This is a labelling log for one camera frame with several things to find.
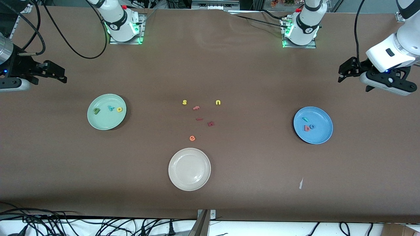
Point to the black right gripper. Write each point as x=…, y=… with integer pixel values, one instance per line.
x=20, y=65

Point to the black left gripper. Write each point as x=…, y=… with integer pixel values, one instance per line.
x=356, y=67

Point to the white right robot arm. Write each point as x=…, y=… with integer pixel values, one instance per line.
x=118, y=23

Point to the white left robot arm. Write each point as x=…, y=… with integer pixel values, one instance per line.
x=306, y=23

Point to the blue plate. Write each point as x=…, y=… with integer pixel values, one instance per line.
x=320, y=134

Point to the green plate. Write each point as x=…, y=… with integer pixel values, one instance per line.
x=106, y=121

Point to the orange flower decoration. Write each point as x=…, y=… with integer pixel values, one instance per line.
x=282, y=2

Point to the white paper scrap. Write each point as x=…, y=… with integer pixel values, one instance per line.
x=301, y=184

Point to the grey metal box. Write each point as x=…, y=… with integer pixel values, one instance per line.
x=215, y=4

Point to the beige plate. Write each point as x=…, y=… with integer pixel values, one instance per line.
x=189, y=169

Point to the brown cardboard box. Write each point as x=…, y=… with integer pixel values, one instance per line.
x=400, y=231

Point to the grey brown beam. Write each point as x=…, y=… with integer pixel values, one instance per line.
x=200, y=227

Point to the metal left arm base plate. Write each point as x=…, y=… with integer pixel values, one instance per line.
x=298, y=46

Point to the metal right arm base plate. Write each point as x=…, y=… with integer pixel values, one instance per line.
x=126, y=42

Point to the silver metal bracket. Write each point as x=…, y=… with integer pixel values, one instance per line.
x=212, y=214

